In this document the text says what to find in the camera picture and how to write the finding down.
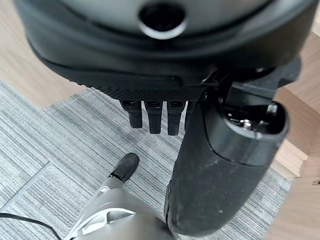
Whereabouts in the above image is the dark robot foot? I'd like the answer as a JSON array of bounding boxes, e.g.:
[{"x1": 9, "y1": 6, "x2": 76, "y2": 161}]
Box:
[{"x1": 109, "y1": 152, "x2": 140, "y2": 182}]

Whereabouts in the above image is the black cable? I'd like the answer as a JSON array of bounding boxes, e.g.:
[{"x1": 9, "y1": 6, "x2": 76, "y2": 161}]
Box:
[{"x1": 0, "y1": 212, "x2": 62, "y2": 240}]

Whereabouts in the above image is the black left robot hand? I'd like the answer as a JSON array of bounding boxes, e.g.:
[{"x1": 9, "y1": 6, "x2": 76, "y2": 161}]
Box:
[{"x1": 12, "y1": 0, "x2": 320, "y2": 237}]

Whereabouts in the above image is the light wooden cabinet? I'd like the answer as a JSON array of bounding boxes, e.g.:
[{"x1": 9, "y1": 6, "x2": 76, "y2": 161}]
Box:
[{"x1": 268, "y1": 31, "x2": 320, "y2": 240}]

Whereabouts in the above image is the silver robot leg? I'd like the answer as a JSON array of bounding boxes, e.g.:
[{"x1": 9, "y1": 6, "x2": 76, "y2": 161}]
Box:
[{"x1": 61, "y1": 174, "x2": 176, "y2": 240}]

